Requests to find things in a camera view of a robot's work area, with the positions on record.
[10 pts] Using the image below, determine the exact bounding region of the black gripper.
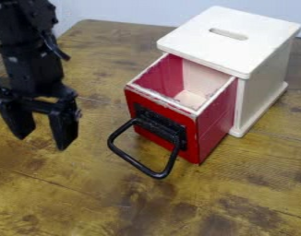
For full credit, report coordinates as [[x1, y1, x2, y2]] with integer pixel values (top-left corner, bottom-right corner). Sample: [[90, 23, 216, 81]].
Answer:
[[0, 38, 83, 151]]

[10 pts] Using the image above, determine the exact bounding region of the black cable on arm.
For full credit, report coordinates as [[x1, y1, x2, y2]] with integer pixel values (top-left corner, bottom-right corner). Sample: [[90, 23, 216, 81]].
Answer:
[[40, 29, 71, 62]]

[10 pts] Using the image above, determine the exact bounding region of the white wooden box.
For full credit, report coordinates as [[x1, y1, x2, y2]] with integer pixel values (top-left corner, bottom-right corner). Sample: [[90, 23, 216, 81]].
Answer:
[[157, 6, 301, 137]]

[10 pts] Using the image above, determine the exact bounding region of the red wooden drawer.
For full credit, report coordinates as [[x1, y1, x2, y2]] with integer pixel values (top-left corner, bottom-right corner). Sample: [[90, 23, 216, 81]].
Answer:
[[125, 53, 238, 164]]

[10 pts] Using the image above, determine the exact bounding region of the black metal drawer handle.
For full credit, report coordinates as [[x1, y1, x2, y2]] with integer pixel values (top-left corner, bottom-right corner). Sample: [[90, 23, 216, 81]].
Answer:
[[106, 104, 189, 180]]

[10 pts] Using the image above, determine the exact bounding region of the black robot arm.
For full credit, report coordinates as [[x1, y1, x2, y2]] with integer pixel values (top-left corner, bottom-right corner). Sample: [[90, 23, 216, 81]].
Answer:
[[0, 0, 80, 150]]

